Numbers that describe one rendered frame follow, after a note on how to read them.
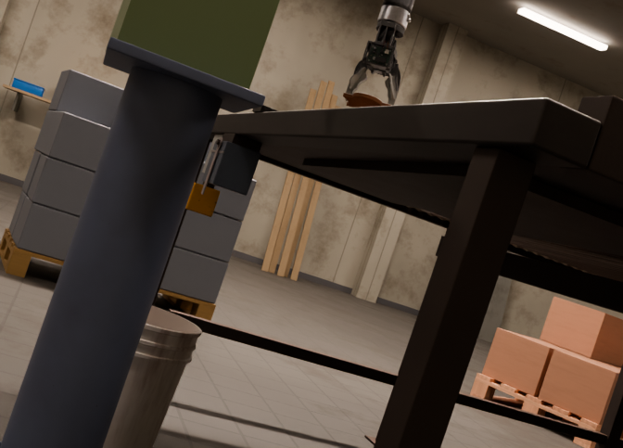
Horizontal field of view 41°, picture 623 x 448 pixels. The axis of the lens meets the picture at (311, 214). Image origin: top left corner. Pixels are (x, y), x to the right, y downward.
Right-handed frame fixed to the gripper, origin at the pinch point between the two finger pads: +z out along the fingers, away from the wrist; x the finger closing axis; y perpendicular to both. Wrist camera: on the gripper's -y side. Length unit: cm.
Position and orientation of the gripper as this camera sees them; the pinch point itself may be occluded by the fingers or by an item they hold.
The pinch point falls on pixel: (368, 104)
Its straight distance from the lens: 213.8
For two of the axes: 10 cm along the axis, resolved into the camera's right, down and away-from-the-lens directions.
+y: -1.7, -1.5, -9.7
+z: -3.0, 9.5, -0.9
